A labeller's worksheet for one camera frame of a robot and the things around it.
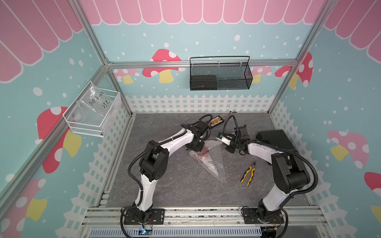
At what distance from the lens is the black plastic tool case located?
0.97 metres

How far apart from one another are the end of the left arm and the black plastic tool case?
41 centimetres

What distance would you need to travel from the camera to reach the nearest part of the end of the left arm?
2.29 ft
